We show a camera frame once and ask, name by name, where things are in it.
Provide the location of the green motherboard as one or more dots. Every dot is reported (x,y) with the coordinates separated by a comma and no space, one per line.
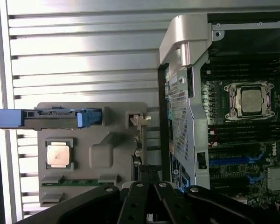
(233,151)

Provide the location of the hard disk with blue carrier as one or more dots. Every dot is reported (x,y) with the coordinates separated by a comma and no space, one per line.
(9,117)

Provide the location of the silver CPU chip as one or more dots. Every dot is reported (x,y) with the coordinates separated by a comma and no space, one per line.
(251,101)
(58,156)

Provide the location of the CPU in motherboard socket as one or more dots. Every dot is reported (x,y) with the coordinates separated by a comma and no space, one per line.
(231,116)

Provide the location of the grey plastic parts rack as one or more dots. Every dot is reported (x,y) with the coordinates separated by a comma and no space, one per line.
(84,137)

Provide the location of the black silver PC case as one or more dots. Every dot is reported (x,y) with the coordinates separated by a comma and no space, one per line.
(198,116)

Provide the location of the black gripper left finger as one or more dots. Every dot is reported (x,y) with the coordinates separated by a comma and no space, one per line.
(135,205)

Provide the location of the green RAM stick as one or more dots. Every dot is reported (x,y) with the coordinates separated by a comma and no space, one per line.
(79,182)

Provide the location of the silver finned heat sink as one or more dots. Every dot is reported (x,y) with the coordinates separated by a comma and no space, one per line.
(278,178)

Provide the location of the black RAM slot white clips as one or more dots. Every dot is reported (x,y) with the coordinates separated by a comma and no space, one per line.
(247,71)
(247,60)

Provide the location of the blue expansion slot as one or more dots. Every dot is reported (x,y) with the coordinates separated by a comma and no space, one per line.
(228,161)

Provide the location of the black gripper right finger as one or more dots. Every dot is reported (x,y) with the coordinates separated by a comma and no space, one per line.
(224,207)

